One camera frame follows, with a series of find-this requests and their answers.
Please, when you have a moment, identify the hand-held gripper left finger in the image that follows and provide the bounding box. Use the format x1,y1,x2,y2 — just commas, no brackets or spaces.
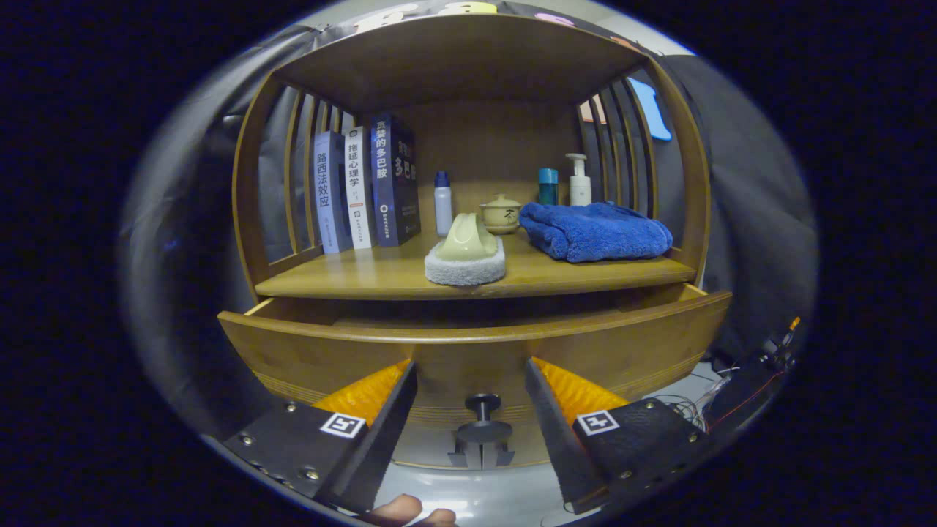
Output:
222,358,419,515

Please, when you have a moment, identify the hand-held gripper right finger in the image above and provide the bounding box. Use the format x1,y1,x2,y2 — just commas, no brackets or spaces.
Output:
524,356,716,515

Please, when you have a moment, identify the black drawer knob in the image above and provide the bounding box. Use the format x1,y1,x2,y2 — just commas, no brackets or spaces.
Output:
448,393,515,470

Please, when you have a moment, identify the wooden drawer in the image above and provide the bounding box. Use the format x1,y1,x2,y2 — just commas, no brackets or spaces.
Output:
217,284,733,469

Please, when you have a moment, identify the green scrub brush grey pad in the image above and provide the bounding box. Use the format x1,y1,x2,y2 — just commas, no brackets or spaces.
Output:
425,212,507,287

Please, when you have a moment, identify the wooden countertop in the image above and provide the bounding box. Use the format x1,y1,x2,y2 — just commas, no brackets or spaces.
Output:
254,227,696,301

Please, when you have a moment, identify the wooden cabinet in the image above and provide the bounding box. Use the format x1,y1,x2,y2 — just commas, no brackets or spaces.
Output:
231,13,712,301

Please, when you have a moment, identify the black board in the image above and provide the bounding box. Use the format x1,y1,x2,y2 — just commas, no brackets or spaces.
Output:
703,359,788,440

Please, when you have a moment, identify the blue towel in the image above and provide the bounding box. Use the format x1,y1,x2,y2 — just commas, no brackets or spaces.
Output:
518,201,674,264

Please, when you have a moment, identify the beige lidded tea cup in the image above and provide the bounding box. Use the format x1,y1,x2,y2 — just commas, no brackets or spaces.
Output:
479,193,523,236

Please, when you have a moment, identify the white bottle blue cap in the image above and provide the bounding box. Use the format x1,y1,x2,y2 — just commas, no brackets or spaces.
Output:
434,171,454,237

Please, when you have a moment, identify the black and orange gripper device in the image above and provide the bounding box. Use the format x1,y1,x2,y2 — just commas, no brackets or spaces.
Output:
758,316,802,370

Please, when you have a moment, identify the white book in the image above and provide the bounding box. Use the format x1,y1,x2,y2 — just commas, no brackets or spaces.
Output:
343,124,378,250

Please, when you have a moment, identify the light blue book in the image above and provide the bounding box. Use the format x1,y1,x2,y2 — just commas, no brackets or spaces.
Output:
313,130,354,255

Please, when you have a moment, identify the white pump bottle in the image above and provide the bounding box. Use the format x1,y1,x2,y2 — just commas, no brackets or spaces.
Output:
565,152,592,207

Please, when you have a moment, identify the dark blue book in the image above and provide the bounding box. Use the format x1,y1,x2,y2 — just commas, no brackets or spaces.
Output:
368,111,422,247

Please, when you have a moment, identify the bundle of thin cables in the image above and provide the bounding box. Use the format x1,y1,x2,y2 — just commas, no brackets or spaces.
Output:
652,370,733,433

